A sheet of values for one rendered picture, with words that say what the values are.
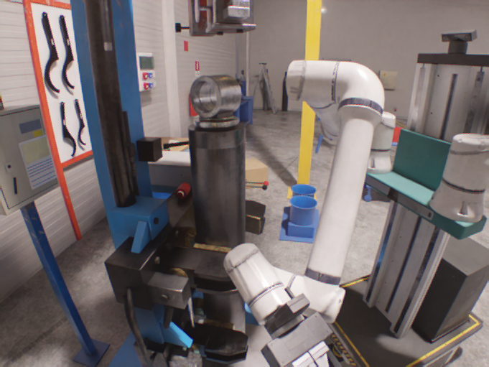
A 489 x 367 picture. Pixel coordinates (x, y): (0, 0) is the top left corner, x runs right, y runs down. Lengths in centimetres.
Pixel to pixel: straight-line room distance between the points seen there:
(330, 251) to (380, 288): 122
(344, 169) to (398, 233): 99
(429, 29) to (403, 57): 144
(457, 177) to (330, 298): 64
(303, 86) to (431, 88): 76
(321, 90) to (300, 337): 59
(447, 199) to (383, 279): 84
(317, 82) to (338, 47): 1102
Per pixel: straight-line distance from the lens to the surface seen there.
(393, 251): 167
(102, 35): 101
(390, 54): 1218
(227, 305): 136
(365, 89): 73
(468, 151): 105
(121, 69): 117
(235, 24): 77
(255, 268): 57
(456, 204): 109
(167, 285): 98
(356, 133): 69
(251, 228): 135
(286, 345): 54
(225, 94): 93
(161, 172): 153
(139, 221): 104
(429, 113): 142
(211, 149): 93
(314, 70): 78
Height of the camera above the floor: 167
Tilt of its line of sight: 24 degrees down
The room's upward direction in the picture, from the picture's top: straight up
